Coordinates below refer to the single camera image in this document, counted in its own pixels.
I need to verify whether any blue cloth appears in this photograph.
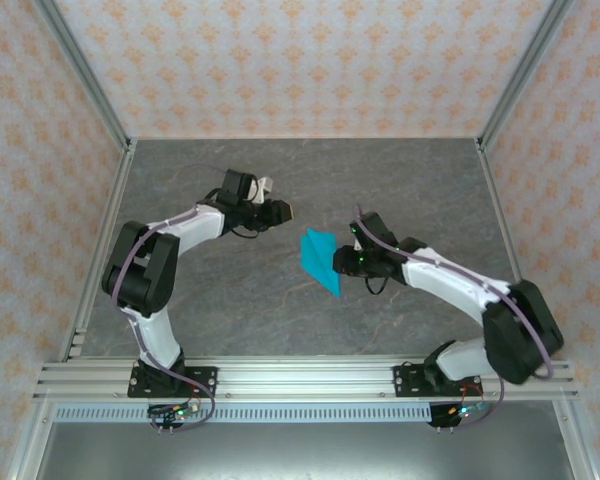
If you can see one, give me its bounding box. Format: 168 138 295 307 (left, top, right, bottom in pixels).
299 227 343 301

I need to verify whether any aluminium table side rail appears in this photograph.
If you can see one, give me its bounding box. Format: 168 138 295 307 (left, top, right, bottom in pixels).
56 139 138 364
474 138 552 362

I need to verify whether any aluminium frame post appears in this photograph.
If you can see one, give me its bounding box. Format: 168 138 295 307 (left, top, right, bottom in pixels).
476 0 580 152
31 0 134 152

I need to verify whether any grey metal sheet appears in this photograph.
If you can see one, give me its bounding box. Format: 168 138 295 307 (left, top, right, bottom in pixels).
33 421 577 480

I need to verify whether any grey slotted cable duct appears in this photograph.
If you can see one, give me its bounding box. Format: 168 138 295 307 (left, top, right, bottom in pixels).
53 404 434 424

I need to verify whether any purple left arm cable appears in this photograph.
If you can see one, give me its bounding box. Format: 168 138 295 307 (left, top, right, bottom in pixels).
114 164 217 434

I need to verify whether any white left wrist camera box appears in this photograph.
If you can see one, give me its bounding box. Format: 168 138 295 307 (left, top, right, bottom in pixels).
249 175 276 204

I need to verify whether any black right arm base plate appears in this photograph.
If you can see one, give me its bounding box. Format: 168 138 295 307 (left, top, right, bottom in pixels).
392 363 484 400

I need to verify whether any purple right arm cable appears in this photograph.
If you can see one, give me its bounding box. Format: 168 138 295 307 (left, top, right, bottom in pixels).
354 203 557 431

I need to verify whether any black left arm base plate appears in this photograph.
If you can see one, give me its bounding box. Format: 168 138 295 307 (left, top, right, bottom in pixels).
126 365 219 400

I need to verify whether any aluminium mounting rail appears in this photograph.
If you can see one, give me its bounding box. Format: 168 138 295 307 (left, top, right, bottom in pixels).
31 356 581 403

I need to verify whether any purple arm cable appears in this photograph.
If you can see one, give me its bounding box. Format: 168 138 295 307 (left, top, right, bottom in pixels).
354 203 557 431
114 164 217 434

